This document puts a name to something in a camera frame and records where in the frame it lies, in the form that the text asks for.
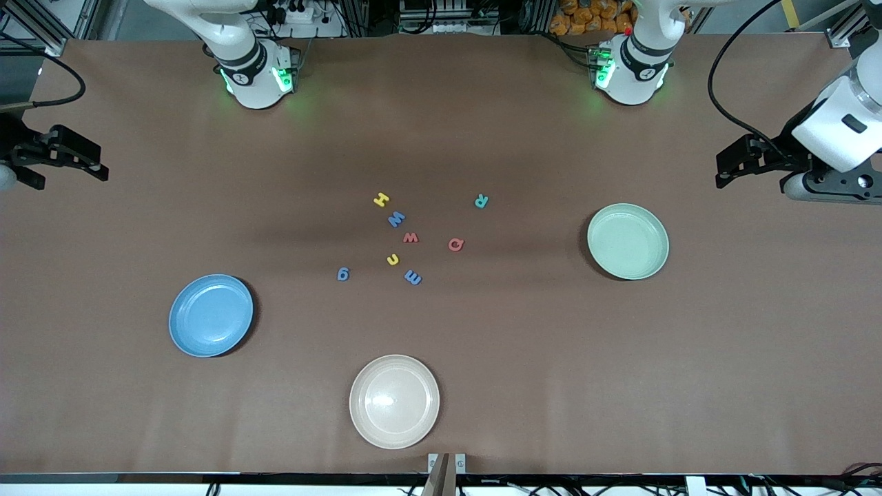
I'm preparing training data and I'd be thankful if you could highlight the pale green round plate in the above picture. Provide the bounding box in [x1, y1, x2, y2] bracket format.
[587, 203, 670, 281]

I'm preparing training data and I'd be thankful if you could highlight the blue round plate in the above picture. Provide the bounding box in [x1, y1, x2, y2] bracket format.
[168, 274, 254, 358]

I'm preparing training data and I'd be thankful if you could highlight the pile of orange items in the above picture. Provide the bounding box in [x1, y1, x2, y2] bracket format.
[550, 0, 638, 37]

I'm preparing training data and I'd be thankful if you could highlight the white power strip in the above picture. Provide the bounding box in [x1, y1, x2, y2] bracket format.
[265, 0, 345, 39]

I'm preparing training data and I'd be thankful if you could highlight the beige round plate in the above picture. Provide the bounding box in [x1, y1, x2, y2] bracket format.
[349, 354, 441, 451]

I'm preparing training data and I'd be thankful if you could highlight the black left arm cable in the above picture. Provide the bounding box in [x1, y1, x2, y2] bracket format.
[707, 0, 790, 158]

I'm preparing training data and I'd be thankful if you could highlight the aluminium frame profile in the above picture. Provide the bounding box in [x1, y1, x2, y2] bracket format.
[823, 0, 882, 49]
[0, 0, 94, 57]

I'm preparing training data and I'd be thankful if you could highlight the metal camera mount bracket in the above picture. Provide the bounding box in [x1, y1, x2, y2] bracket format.
[427, 453, 467, 496]

